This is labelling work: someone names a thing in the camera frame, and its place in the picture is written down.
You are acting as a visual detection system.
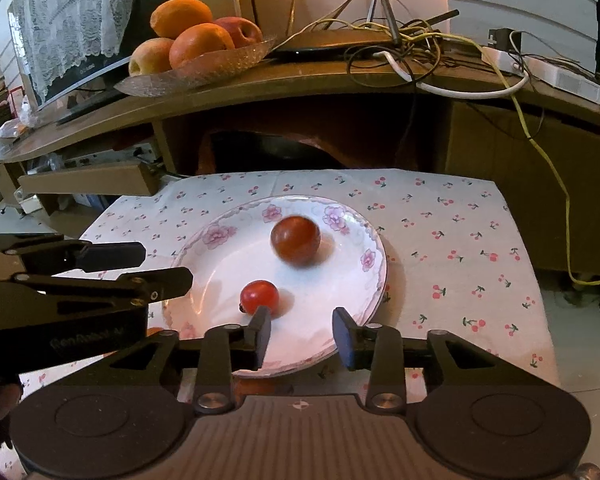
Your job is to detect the television with lace cover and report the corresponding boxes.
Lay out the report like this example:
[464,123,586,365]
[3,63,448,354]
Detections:
[7,0,166,112]

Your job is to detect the large dark red tomato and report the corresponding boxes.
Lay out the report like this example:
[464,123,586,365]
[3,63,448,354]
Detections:
[271,216,321,266]

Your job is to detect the clear glass fruit tray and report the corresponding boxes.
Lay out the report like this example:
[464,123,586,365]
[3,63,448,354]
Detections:
[114,37,275,98]

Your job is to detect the white power strip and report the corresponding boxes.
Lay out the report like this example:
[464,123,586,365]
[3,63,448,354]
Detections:
[481,47,600,105]

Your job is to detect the white floral porcelain plate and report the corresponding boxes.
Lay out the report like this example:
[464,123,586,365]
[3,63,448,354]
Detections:
[163,195,388,378]

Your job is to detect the top orange in tray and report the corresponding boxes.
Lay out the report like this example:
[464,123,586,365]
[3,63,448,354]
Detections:
[149,0,213,39]

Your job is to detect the yellow network cable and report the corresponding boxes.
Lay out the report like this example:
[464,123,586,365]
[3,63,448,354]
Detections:
[284,18,600,288]

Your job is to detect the black power adapter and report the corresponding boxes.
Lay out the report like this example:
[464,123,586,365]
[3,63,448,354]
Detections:
[488,28,521,52]

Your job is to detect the brown wooden tv cabinet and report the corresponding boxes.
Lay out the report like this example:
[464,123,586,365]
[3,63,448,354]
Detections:
[0,61,600,274]

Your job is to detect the thick white cable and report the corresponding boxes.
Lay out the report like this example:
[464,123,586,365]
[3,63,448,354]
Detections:
[371,50,530,100]

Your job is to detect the red apple in tray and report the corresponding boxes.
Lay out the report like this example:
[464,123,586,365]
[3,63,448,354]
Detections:
[214,16,263,49]

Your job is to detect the yellow apple in tray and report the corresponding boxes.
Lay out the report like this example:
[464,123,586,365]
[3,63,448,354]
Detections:
[129,38,174,77]

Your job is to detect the white lace cloth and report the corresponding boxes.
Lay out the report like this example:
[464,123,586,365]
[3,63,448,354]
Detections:
[7,0,133,105]

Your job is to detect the black wifi router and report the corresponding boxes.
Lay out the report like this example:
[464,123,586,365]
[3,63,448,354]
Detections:
[268,0,460,62]

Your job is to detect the orange in tray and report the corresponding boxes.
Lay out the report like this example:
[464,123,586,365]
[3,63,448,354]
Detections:
[169,23,235,70]
[149,0,213,39]

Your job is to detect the cherry print white tablecloth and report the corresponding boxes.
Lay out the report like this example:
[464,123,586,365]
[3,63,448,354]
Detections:
[0,167,562,480]

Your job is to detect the open brown wooden drawer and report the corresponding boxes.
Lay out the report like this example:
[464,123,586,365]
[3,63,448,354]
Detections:
[18,162,160,196]

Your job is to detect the front orange in tray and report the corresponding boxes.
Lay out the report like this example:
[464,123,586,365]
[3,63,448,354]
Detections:
[169,23,235,70]

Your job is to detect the small bright red tomato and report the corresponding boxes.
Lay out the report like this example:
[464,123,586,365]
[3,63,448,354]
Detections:
[239,280,279,315]

